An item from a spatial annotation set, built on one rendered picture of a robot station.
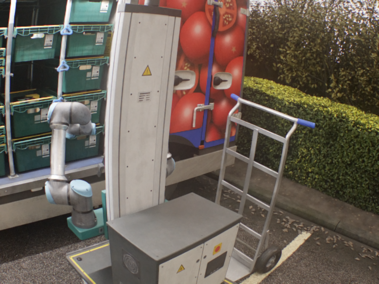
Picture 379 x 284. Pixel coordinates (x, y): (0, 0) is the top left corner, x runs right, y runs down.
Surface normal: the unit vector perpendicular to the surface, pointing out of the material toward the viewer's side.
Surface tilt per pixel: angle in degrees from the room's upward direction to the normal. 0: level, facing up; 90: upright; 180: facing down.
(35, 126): 92
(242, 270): 0
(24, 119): 94
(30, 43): 94
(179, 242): 0
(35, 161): 91
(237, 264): 0
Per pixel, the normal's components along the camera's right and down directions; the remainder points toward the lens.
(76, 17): 0.68, 0.39
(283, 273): 0.10, -0.95
